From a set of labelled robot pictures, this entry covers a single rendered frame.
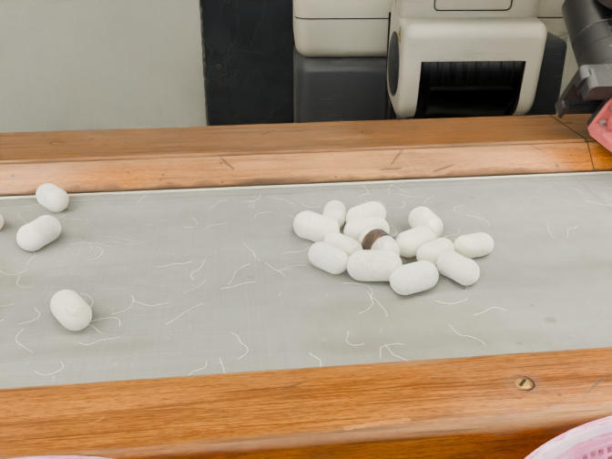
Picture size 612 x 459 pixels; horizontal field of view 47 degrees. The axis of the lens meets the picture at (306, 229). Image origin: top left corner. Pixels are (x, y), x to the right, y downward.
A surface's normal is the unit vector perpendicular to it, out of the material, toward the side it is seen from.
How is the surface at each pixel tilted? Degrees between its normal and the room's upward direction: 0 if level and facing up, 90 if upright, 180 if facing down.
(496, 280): 0
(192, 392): 0
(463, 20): 8
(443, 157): 45
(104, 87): 90
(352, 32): 90
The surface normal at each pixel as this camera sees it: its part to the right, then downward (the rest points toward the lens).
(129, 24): 0.04, 0.44
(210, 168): 0.07, -0.33
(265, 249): 0.00, -0.90
